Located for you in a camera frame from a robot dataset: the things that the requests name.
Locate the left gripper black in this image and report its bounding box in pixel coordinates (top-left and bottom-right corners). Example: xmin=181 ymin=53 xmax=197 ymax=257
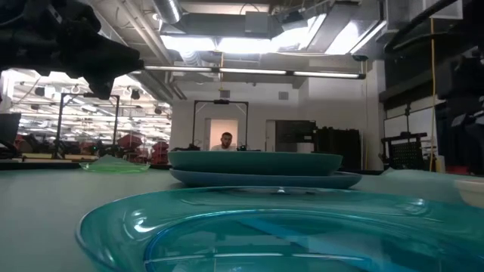
xmin=0 ymin=0 xmax=145 ymax=101

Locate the small clear green plate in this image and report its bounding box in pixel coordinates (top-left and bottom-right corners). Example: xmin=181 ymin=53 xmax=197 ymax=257
xmin=78 ymin=161 xmax=151 ymax=175

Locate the large green plastic plate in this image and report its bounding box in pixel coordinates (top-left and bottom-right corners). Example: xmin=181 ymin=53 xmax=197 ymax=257
xmin=167 ymin=150 xmax=344 ymax=177

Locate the large blue plastic plate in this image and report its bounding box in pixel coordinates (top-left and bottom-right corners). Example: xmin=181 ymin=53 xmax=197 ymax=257
xmin=169 ymin=168 xmax=363 ymax=190

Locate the small clear cyan plate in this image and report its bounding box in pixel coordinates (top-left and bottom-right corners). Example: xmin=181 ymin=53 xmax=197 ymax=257
xmin=74 ymin=185 xmax=484 ymax=272

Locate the white plastic plate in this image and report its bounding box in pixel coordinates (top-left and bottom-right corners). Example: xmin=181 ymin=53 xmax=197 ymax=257
xmin=452 ymin=176 xmax=484 ymax=209

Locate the red machine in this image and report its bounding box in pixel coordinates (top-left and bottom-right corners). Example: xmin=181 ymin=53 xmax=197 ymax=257
xmin=150 ymin=141 xmax=170 ymax=165
xmin=116 ymin=132 xmax=144 ymax=150

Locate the dark monitor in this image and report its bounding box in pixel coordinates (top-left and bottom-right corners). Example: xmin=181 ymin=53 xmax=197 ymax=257
xmin=0 ymin=112 xmax=22 ymax=152

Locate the long ceiling light strip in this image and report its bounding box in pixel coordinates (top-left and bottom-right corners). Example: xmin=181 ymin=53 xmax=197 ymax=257
xmin=143 ymin=64 xmax=367 ymax=80

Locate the person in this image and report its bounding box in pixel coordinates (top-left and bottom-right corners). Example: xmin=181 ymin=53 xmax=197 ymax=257
xmin=209 ymin=131 xmax=238 ymax=153

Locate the green table mat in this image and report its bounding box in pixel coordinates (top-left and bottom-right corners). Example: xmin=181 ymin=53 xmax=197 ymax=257
xmin=0 ymin=153 xmax=484 ymax=272

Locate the black cabinet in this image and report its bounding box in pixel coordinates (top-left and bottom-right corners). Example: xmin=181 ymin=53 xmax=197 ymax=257
xmin=312 ymin=126 xmax=362 ymax=172

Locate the black plastic plate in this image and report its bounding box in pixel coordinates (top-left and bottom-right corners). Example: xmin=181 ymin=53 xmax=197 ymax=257
xmin=342 ymin=168 xmax=386 ymax=176

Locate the silver air duct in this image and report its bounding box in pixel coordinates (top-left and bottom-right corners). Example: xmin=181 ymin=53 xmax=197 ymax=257
xmin=153 ymin=0 xmax=183 ymax=26

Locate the dark wall board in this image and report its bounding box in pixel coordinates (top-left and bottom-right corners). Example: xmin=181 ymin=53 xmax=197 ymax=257
xmin=275 ymin=119 xmax=317 ymax=144

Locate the black wire cart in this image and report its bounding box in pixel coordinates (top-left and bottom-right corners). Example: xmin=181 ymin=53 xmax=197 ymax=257
xmin=380 ymin=131 xmax=429 ymax=171

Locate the yellow hanging cable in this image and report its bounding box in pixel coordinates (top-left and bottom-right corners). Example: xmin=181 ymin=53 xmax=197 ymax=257
xmin=428 ymin=17 xmax=436 ymax=172

